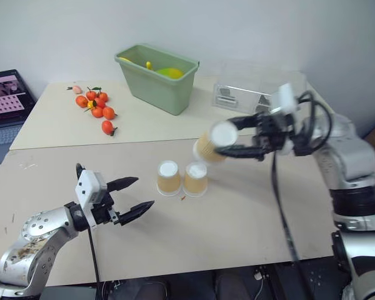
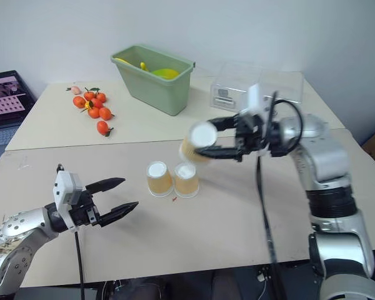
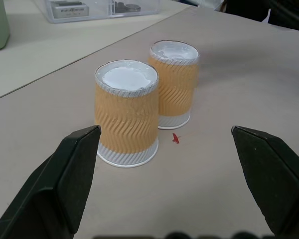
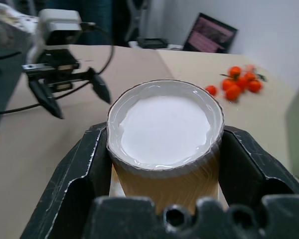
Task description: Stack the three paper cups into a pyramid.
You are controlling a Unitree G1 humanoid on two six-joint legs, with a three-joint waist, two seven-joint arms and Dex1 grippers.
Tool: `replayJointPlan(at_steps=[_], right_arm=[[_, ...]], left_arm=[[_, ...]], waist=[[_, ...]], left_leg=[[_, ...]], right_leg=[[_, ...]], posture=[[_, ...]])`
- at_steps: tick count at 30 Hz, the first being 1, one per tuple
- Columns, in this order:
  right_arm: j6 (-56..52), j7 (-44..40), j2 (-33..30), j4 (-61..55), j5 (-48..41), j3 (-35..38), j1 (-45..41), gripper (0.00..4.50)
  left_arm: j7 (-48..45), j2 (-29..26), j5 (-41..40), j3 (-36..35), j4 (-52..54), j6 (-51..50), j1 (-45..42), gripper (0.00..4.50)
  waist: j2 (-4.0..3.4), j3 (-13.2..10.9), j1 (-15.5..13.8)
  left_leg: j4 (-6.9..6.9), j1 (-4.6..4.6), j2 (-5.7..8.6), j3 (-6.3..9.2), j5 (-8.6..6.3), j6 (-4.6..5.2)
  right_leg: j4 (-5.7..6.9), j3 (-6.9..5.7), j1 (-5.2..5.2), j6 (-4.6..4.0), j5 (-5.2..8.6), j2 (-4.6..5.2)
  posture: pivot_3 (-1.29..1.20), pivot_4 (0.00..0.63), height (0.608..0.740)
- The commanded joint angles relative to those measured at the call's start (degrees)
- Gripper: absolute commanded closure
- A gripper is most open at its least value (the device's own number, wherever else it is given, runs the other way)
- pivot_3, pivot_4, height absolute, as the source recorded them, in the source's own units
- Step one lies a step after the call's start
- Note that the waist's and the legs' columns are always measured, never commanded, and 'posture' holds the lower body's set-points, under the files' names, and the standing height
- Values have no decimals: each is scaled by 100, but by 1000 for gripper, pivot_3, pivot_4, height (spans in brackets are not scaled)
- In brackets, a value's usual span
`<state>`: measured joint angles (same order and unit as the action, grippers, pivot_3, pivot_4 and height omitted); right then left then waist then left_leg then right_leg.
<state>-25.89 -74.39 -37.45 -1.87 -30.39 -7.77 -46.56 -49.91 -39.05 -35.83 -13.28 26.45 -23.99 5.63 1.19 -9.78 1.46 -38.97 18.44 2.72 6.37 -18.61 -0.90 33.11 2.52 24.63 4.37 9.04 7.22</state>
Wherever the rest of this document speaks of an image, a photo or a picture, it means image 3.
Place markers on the clear plastic storage box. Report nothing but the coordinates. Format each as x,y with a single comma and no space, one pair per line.
99,8

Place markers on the orange ribbed paper cup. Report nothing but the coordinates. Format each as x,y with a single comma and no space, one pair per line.
175,84
126,112

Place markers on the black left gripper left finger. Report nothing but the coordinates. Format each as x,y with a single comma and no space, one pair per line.
52,184

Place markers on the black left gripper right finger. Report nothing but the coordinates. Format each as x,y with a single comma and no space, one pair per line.
271,179

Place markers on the small red mark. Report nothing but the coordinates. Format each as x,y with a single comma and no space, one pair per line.
175,138

